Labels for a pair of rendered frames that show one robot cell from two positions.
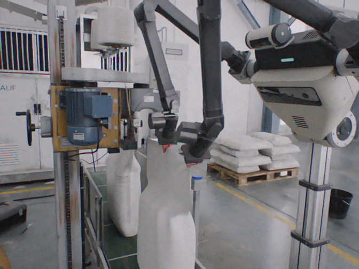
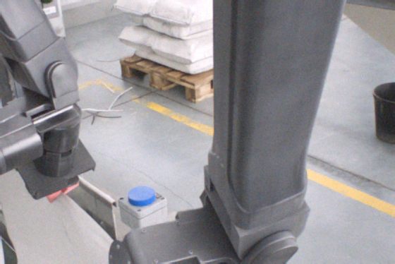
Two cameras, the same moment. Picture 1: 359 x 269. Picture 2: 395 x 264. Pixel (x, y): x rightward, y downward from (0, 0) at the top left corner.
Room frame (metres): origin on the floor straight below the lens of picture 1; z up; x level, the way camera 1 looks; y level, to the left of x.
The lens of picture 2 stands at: (0.56, 0.03, 1.51)
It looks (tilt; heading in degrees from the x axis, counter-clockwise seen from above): 29 degrees down; 350
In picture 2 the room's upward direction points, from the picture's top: 5 degrees counter-clockwise
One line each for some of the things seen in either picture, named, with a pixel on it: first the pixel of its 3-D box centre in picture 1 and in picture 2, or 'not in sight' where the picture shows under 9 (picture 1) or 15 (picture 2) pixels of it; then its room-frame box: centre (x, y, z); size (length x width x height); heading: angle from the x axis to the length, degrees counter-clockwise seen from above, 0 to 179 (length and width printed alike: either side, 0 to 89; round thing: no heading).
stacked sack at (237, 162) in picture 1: (246, 159); (204, 39); (4.20, -1.02, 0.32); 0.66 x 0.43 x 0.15; 118
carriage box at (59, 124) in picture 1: (84, 116); not in sight; (1.52, 0.51, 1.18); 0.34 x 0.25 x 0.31; 116
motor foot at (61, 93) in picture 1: (73, 100); not in sight; (1.35, 0.50, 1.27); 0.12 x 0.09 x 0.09; 116
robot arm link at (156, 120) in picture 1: (162, 113); (25, 114); (1.21, 0.07, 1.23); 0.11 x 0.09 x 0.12; 117
